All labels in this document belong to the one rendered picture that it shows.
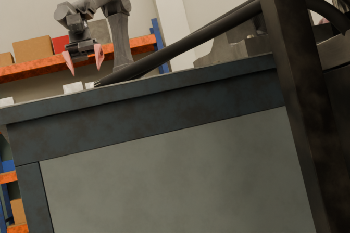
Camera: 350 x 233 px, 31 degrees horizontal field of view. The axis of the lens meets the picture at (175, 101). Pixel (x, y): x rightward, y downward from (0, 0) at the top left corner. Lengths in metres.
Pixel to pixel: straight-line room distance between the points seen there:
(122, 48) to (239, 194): 0.98
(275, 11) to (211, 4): 6.48
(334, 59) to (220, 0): 6.29
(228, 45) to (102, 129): 0.50
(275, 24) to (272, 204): 0.50
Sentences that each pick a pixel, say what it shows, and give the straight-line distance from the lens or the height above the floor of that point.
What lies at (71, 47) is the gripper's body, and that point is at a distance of 2.02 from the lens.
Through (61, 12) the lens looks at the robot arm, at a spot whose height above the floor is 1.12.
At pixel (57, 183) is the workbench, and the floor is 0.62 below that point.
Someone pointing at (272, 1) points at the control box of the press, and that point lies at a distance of 1.13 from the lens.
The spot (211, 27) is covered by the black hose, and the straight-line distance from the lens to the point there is 1.41.
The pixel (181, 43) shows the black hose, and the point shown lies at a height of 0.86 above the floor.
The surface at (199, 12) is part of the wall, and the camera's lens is 7.56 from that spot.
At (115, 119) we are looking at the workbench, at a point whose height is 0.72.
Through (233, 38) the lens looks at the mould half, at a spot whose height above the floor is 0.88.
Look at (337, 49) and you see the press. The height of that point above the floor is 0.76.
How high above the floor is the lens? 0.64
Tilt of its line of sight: 4 degrees up
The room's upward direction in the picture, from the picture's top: 13 degrees counter-clockwise
